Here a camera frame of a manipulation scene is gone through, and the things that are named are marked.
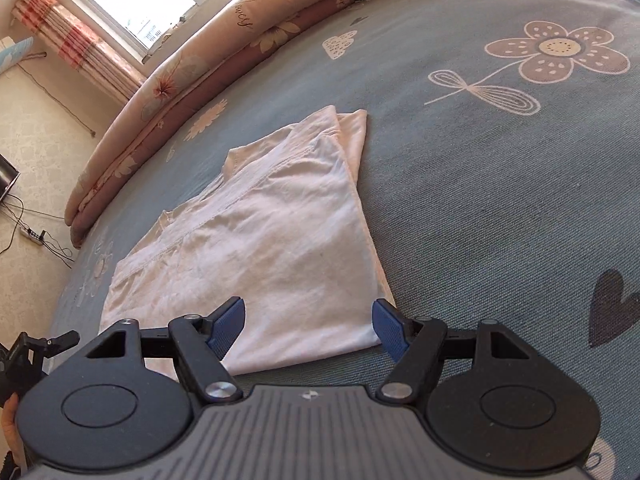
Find thin hanging wall cord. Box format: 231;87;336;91
14;57;97;137

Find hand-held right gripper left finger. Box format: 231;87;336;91
85;296;248;405

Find pink floral folded quilt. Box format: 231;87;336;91
65;0;466;248

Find pink striped curtain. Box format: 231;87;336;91
12;0;146;106

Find black power cables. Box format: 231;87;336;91
0;195;76;263

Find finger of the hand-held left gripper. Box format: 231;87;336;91
32;330;81;357

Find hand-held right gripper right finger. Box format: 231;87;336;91
372;297;521;403

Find black wall television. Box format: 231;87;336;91
0;155;21;203

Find blue floral bed sheet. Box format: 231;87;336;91
45;0;640;480

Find white long-sleeve printed shirt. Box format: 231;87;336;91
100;105;396;376

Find pale blue patterned object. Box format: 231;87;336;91
0;35;36;75

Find person's left hand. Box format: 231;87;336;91
1;392;26;457

